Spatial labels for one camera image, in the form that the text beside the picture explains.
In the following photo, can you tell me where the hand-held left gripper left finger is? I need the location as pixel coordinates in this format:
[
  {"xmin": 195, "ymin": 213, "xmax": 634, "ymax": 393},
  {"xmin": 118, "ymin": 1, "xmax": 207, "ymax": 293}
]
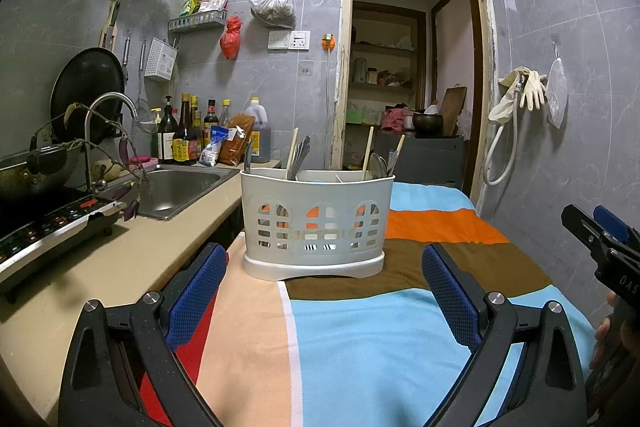
[{"xmin": 57, "ymin": 243, "xmax": 228, "ymax": 427}]

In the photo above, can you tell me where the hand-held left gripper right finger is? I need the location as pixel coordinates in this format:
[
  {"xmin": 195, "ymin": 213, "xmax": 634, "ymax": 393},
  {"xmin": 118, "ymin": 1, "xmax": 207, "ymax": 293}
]
[{"xmin": 421, "ymin": 243, "xmax": 587, "ymax": 427}]

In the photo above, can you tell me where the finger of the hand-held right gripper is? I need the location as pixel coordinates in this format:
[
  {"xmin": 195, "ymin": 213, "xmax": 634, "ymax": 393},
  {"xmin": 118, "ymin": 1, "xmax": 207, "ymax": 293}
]
[
  {"xmin": 560, "ymin": 204, "xmax": 610, "ymax": 259},
  {"xmin": 593, "ymin": 205, "xmax": 640, "ymax": 254}
]

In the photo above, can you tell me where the wooden chopstick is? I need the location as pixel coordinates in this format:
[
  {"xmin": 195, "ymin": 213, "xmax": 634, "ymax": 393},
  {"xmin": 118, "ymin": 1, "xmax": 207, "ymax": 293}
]
[
  {"xmin": 387, "ymin": 134, "xmax": 406, "ymax": 178},
  {"xmin": 286, "ymin": 128, "xmax": 300, "ymax": 180}
]

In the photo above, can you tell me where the white plastic utensil caddy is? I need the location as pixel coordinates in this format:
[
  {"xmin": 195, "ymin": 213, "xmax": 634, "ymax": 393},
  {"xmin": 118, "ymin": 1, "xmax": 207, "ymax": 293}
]
[{"xmin": 240, "ymin": 169, "xmax": 396, "ymax": 282}]

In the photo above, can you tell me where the wooden-handled utensil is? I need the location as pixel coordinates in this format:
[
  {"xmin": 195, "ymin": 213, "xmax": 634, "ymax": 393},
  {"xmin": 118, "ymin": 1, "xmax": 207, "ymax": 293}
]
[{"xmin": 362, "ymin": 126, "xmax": 375, "ymax": 180}]

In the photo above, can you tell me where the person's right hand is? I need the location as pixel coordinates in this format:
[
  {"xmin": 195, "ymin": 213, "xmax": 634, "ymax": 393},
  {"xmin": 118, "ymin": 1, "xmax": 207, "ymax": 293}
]
[{"xmin": 594, "ymin": 291, "xmax": 619, "ymax": 370}]

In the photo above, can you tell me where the beige kitchen counter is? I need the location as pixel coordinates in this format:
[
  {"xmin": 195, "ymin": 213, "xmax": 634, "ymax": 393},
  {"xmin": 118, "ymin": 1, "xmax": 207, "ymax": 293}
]
[{"xmin": 0, "ymin": 159, "xmax": 281, "ymax": 408}]

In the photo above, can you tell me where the striped colourful cloth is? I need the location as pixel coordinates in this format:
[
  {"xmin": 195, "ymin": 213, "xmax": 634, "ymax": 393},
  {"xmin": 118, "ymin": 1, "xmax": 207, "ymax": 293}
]
[{"xmin": 140, "ymin": 181, "xmax": 601, "ymax": 427}]

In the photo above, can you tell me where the stainless steel sink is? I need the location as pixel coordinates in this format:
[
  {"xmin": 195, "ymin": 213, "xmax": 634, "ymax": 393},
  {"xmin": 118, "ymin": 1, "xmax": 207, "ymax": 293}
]
[{"xmin": 137, "ymin": 167, "xmax": 236, "ymax": 222}]

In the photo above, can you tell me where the empty clear hanging bag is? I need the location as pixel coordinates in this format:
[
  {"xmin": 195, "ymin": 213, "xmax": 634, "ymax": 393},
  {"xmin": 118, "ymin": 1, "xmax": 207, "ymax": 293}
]
[{"xmin": 545, "ymin": 56, "xmax": 569, "ymax": 129}]

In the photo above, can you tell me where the grey cabinet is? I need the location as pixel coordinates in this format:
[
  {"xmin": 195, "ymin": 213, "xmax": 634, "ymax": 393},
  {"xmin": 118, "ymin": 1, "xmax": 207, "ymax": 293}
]
[{"xmin": 372, "ymin": 132, "xmax": 466, "ymax": 190}]

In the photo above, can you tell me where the cream rubber glove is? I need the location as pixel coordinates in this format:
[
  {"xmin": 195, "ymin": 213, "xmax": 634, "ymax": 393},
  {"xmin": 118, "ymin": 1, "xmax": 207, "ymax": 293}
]
[
  {"xmin": 520, "ymin": 69, "xmax": 548, "ymax": 110},
  {"xmin": 489, "ymin": 68, "xmax": 526, "ymax": 124}
]

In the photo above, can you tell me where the blue white food bag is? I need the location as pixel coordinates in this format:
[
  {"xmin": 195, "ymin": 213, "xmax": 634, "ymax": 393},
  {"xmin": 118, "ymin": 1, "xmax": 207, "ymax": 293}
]
[{"xmin": 199, "ymin": 125, "xmax": 236, "ymax": 168}]

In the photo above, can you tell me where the tall dark sauce bottle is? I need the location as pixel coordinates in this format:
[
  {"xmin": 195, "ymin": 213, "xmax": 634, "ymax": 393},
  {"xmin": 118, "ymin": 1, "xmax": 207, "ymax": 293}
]
[{"xmin": 172, "ymin": 93, "xmax": 199, "ymax": 164}]

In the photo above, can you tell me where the orange food packet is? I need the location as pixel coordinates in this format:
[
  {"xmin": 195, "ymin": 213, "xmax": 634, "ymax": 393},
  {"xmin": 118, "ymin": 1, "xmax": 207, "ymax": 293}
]
[{"xmin": 217, "ymin": 113, "xmax": 256, "ymax": 166}]

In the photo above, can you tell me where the dark pump bottle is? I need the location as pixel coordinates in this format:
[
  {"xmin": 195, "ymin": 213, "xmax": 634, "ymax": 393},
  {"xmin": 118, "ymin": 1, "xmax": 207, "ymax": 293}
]
[{"xmin": 156, "ymin": 95, "xmax": 179, "ymax": 164}]

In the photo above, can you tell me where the green pump bottle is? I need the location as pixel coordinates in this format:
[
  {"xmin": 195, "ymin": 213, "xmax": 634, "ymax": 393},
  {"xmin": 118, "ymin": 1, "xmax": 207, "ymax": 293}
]
[{"xmin": 150, "ymin": 108, "xmax": 163, "ymax": 158}]

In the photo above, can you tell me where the induction cooker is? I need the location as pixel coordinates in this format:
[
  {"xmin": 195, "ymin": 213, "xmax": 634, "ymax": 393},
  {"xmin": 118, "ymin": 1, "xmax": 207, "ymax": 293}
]
[{"xmin": 0, "ymin": 187, "xmax": 128, "ymax": 294}]

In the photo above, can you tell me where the yellow cap sauce bottle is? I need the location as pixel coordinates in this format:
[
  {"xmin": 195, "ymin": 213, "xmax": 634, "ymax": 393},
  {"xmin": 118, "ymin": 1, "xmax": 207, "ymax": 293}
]
[{"xmin": 191, "ymin": 97, "xmax": 204, "ymax": 158}]

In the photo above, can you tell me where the dark metal pot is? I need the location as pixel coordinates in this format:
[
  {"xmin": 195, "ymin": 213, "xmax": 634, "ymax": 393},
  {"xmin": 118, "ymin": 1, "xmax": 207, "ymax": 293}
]
[{"xmin": 411, "ymin": 111, "xmax": 445, "ymax": 138}]

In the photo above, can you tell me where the wooden cutting board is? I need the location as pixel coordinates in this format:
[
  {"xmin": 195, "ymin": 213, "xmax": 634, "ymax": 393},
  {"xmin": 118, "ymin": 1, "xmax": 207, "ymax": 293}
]
[{"xmin": 440, "ymin": 86, "xmax": 468, "ymax": 136}]

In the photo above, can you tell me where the red label sauce bottle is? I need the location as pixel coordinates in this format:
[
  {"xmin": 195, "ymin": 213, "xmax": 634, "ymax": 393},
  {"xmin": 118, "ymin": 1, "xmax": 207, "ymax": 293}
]
[{"xmin": 202, "ymin": 99, "xmax": 218, "ymax": 144}]

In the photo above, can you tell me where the large oil jug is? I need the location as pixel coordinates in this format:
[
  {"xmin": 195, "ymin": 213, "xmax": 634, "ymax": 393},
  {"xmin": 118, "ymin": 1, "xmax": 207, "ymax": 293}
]
[{"xmin": 243, "ymin": 97, "xmax": 273, "ymax": 164}]

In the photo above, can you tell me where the pink cloth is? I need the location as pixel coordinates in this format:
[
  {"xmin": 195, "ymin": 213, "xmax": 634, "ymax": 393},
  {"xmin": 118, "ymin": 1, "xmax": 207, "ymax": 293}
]
[{"xmin": 382, "ymin": 108, "xmax": 413, "ymax": 132}]

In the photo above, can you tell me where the hanging metal strainer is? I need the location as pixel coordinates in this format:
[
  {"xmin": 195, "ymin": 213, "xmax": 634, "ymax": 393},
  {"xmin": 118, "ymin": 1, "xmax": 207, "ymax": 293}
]
[{"xmin": 132, "ymin": 39, "xmax": 154, "ymax": 128}]

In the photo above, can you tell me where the metal wok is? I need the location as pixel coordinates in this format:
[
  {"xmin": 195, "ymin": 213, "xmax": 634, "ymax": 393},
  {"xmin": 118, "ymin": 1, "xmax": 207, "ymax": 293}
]
[{"xmin": 0, "ymin": 142, "xmax": 83, "ymax": 201}]

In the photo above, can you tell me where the chrome faucet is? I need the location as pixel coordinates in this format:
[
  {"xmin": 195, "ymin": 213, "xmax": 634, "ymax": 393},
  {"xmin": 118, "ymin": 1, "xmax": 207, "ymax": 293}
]
[{"xmin": 84, "ymin": 93, "xmax": 139, "ymax": 191}]

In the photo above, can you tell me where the black hanging wok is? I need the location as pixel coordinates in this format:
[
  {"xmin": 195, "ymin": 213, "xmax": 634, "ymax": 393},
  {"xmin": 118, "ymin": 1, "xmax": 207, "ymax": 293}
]
[{"xmin": 50, "ymin": 48, "xmax": 126, "ymax": 142}]

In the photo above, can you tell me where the wooden storage shelf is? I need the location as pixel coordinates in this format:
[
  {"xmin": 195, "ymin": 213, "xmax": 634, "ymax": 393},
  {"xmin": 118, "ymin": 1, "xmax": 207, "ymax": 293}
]
[{"xmin": 350, "ymin": 2, "xmax": 427, "ymax": 128}]

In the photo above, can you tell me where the red plastic bag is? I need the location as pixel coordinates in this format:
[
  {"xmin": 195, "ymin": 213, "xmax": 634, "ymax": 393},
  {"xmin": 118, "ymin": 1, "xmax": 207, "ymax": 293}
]
[{"xmin": 220, "ymin": 16, "xmax": 244, "ymax": 60}]

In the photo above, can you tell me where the hanging wooden board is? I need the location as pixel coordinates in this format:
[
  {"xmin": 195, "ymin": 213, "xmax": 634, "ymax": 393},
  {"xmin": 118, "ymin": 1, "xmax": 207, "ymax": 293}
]
[{"xmin": 99, "ymin": 0, "xmax": 124, "ymax": 50}]

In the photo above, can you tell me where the row of seasoning packets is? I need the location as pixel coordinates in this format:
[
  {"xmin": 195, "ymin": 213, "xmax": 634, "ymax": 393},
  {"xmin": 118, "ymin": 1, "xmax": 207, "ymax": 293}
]
[{"xmin": 179, "ymin": 0, "xmax": 228, "ymax": 16}]

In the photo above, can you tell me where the white wall utensil holder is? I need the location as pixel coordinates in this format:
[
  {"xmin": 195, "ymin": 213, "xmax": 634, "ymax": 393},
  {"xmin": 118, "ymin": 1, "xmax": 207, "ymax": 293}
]
[{"xmin": 145, "ymin": 38, "xmax": 178, "ymax": 81}]

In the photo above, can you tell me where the worn door frame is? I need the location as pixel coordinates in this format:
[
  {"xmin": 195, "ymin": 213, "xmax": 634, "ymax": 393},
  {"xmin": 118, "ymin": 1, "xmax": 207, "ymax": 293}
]
[{"xmin": 332, "ymin": 0, "xmax": 498, "ymax": 218}]

